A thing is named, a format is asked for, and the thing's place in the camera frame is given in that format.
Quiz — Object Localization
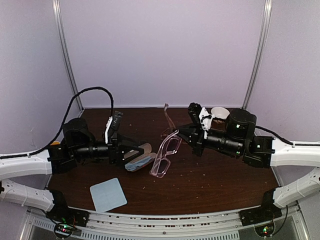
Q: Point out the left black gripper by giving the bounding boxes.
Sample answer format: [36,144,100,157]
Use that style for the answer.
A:
[72,132,144,167]

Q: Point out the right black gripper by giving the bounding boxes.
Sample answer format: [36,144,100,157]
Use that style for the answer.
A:
[172,122,244,158]

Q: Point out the tan glasses case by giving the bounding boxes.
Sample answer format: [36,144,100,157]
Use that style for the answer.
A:
[124,143,157,172]

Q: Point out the blue cleaning cloth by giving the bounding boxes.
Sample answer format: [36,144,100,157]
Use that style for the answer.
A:
[124,152,157,172]
[89,178,128,214]

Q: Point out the pink thin frame glasses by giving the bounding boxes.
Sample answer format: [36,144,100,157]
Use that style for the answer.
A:
[149,103,182,178]

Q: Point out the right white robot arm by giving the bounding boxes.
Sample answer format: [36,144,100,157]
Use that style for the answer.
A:
[177,103,320,221]

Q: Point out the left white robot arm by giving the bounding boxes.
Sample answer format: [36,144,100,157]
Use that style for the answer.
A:
[0,118,151,222]

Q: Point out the white ceramic bowl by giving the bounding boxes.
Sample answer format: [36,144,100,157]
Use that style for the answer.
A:
[211,106,230,124]

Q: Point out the patterned white mug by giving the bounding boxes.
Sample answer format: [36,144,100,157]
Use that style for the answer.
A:
[50,141,60,146]

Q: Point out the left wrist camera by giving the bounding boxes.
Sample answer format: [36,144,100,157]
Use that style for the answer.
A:
[104,110,123,144]

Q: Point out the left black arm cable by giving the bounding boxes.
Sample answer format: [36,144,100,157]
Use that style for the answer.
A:
[0,86,116,160]

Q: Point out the left aluminium corner post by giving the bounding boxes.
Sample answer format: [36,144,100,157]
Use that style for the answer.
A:
[51,0,85,111]

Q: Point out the aluminium corner post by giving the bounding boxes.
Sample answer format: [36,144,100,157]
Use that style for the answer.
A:
[242,0,273,110]
[51,0,85,111]

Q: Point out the front aluminium rail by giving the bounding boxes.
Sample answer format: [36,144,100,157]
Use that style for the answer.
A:
[24,199,308,240]

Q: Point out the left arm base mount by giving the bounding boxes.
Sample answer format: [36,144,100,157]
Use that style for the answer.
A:
[45,190,90,239]

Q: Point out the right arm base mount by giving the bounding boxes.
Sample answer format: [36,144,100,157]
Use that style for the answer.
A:
[239,188,289,239]

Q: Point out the right aluminium corner post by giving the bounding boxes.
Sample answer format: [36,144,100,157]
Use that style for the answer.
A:
[242,0,273,110]

